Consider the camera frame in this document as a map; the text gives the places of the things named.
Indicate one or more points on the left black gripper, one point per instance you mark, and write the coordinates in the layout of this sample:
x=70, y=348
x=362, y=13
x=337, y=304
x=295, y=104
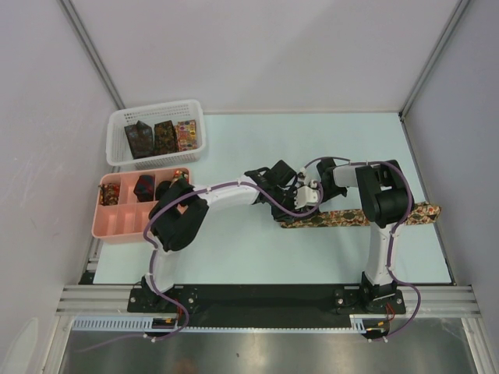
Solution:
x=281, y=216

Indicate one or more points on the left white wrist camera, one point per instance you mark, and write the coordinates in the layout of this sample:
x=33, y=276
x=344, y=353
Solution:
x=307, y=195

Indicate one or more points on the navy red striped rolled tie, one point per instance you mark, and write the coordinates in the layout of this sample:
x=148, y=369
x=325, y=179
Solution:
x=144, y=188

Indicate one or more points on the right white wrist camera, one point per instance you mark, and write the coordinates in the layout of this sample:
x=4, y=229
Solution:
x=304, y=179

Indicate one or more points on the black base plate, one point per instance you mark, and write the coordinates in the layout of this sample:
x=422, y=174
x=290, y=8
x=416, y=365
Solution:
x=270, y=303

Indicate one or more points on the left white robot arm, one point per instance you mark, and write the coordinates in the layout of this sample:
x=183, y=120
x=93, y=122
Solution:
x=178, y=215

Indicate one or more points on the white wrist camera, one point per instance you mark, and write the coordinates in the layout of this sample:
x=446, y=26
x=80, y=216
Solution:
x=307, y=195
x=304, y=179

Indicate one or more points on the pink compartment tray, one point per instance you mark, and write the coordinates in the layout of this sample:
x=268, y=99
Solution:
x=125, y=222

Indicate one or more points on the white plastic basket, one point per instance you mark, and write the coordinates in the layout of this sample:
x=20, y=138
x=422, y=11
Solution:
x=118, y=153

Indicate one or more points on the red gold rolled tie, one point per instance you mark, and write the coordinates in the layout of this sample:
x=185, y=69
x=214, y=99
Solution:
x=109, y=194

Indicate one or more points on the white cable duct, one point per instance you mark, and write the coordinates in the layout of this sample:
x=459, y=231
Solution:
x=167, y=324

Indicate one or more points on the dark floral folded tie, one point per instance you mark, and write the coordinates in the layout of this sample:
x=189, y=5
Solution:
x=140, y=139

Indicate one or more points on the red colourful folded tie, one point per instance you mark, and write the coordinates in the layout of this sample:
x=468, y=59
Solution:
x=186, y=135

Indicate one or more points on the brown patterned long tie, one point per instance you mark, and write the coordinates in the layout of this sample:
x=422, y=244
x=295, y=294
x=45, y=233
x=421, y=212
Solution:
x=423, y=213

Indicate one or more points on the dark brown folded tie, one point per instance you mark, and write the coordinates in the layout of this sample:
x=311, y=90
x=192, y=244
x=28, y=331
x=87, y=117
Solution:
x=165, y=141

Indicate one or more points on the aluminium frame rail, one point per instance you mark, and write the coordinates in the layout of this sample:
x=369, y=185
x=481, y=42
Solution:
x=101, y=300

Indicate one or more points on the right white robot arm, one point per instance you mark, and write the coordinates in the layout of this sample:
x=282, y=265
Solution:
x=386, y=201

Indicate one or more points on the black rolled tie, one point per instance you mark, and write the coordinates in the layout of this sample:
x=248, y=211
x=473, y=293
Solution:
x=161, y=189

